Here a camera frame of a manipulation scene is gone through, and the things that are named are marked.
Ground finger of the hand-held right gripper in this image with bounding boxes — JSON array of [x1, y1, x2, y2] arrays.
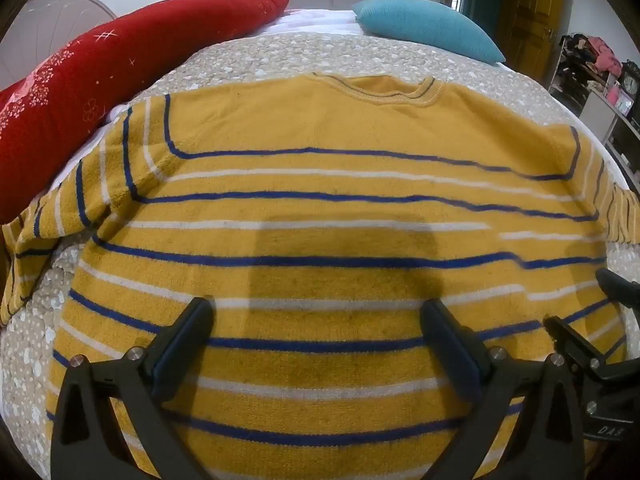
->
[[595, 267, 640, 312], [542, 314, 607, 382]]

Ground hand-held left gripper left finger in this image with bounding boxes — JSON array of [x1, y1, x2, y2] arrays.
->
[[50, 297, 216, 480]]

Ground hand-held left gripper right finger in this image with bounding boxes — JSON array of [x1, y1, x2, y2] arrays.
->
[[420, 299, 586, 480]]

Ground yellow striped sweater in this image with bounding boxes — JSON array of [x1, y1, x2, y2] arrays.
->
[[0, 74, 640, 480]]

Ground pink clothes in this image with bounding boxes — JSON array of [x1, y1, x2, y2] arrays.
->
[[582, 35, 623, 77]]

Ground cluttered shelf unit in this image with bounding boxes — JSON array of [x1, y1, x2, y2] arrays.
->
[[547, 32, 640, 183]]

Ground dark table clock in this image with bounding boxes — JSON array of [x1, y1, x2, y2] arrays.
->
[[620, 60, 640, 97]]

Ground wooden door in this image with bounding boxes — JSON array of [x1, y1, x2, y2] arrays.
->
[[497, 0, 567, 83]]

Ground red floral quilt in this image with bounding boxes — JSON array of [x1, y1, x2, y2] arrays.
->
[[0, 0, 292, 225]]

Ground teal pillow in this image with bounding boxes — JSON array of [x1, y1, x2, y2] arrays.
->
[[351, 0, 507, 65]]

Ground beige spotted bedspread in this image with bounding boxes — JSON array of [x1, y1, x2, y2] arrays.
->
[[0, 30, 640, 480]]

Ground beige headboard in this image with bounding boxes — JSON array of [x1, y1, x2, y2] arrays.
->
[[0, 0, 121, 92]]

